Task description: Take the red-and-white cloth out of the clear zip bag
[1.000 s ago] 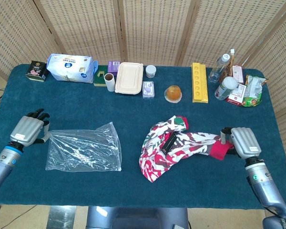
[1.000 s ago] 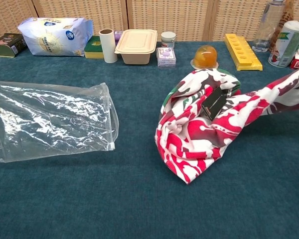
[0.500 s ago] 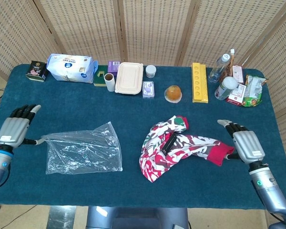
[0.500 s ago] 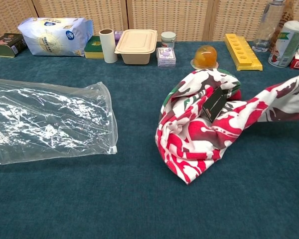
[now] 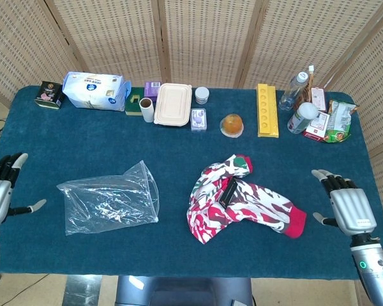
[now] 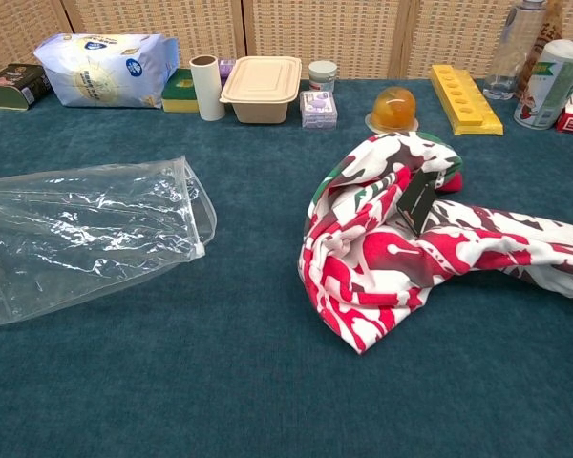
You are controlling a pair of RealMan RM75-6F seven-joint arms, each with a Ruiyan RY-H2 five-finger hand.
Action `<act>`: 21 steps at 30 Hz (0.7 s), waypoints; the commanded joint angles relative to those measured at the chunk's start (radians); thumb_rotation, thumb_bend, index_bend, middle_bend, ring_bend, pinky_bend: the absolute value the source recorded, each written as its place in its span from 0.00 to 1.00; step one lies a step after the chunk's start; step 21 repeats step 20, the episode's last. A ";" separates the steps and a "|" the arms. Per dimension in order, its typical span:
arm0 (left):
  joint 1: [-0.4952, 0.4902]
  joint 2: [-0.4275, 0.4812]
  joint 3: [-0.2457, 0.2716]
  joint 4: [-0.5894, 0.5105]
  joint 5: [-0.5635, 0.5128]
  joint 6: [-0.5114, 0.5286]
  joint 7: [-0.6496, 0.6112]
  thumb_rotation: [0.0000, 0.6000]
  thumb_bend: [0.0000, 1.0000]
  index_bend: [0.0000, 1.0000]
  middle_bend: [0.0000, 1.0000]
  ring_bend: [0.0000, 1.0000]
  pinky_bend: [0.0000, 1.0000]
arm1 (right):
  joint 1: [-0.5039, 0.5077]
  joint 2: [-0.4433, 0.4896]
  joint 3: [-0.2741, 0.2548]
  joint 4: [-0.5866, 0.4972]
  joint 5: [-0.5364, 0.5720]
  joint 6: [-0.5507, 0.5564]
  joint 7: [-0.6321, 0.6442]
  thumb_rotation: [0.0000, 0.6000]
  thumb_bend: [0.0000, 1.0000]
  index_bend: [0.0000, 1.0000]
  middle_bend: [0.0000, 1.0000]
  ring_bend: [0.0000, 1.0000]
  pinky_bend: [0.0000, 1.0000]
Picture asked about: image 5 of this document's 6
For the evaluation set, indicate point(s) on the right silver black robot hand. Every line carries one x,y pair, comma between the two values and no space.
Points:
354,210

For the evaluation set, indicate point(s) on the red white patterned garment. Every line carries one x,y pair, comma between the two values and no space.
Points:
258,204

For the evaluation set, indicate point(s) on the clear plastic zip bag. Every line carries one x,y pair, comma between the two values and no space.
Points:
111,201

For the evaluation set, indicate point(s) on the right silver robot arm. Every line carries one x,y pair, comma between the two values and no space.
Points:
375,271

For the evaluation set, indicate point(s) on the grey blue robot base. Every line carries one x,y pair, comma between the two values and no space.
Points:
185,291

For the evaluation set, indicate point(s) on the green snack packet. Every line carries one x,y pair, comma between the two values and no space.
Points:
340,122

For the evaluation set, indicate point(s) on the red white small box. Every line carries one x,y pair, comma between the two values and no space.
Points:
317,126

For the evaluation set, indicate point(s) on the white green cylindrical can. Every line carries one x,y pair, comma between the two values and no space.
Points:
301,118

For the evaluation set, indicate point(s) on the black luncheon meat tin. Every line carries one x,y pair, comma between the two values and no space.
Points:
49,95

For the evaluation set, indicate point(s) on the pink white flat box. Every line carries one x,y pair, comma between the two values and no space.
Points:
318,99

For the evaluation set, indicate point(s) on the grey metal table support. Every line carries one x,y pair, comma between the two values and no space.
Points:
83,291

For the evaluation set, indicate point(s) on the brown pouch with white cap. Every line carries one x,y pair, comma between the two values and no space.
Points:
306,92

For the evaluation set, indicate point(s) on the yellow block with round holes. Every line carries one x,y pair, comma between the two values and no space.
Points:
268,111

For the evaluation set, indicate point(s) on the clear plastic water bottle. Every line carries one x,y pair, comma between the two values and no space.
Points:
292,92

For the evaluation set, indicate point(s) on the white blue tissue pack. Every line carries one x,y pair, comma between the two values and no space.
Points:
92,92

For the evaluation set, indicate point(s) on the orange jelly cup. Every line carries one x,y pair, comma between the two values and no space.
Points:
232,125

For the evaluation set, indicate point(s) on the green yellow sponge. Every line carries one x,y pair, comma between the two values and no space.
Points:
132,105

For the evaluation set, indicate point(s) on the white paper roll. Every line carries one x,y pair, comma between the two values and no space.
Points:
147,111

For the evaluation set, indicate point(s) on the lavender clear small case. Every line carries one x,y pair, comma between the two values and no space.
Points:
198,119

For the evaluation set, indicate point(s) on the purple cardboard box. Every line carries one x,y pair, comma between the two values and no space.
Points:
151,90

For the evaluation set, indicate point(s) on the small white jar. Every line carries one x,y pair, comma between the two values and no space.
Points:
202,95

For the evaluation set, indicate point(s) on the beige lidded lunch box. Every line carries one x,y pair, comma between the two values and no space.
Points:
173,105

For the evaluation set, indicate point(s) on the woven rattan folding screen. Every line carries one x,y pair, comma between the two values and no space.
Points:
207,41

